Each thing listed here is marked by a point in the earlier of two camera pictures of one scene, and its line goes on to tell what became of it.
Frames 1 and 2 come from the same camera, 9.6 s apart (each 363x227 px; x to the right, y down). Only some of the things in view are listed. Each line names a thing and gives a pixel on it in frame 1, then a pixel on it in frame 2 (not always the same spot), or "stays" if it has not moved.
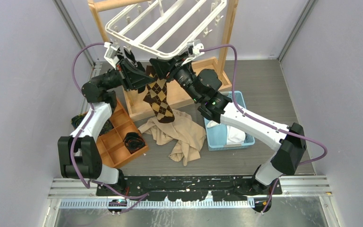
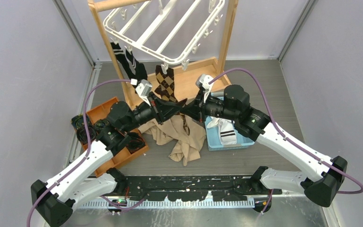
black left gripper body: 117,74 -> 145,113
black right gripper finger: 162,66 -> 194,109
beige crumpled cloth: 187,135 stays
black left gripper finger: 133,77 -> 166,109
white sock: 212,124 stays
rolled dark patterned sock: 76,120 stays
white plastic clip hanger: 169,28 stays
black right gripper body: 184,76 -> 213,108
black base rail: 187,188 stays
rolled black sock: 133,141 stays
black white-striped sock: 140,66 stays
